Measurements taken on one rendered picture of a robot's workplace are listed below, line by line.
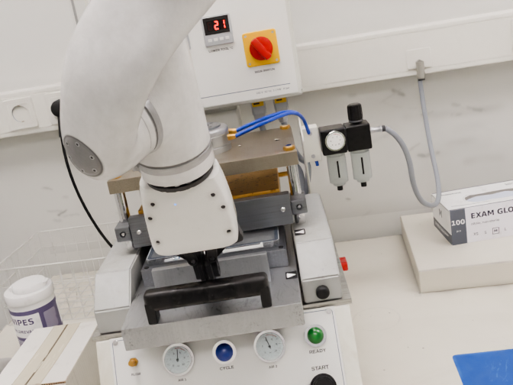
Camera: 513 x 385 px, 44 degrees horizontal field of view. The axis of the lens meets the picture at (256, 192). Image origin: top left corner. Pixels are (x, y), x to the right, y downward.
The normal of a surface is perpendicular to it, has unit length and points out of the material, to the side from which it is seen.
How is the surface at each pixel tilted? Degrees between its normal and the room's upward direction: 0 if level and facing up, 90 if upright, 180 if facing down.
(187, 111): 103
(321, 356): 65
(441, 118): 90
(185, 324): 90
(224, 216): 108
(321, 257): 41
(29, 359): 2
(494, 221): 90
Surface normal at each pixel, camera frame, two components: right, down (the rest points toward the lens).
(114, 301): -0.13, -0.53
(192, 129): 0.79, 0.26
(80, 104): -0.52, 0.44
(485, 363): -0.17, -0.94
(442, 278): -0.10, 0.30
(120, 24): -0.18, -0.06
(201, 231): 0.05, 0.57
